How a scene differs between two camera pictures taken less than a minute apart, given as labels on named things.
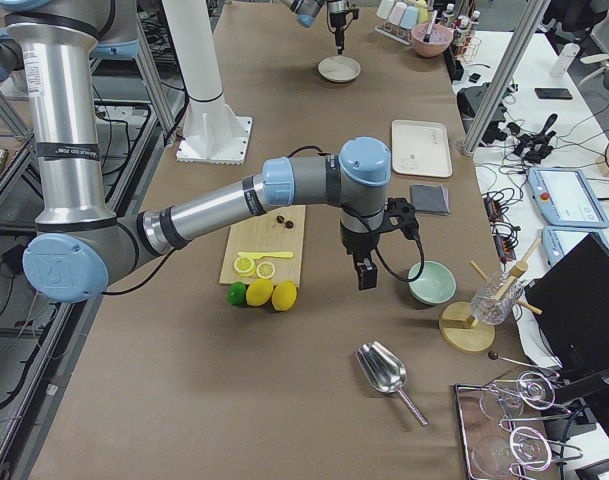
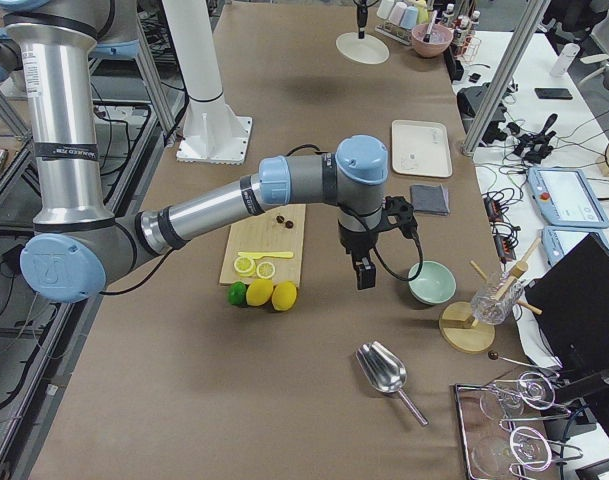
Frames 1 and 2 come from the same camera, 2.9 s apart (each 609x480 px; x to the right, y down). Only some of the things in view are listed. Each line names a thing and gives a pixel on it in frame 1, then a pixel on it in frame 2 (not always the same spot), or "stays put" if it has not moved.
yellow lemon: x=259 y=291 stays put
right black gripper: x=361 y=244 stays put
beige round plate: x=339 y=68 to x=367 y=50
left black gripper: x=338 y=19 to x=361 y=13
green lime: x=237 y=293 stays put
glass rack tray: x=504 y=431 stays put
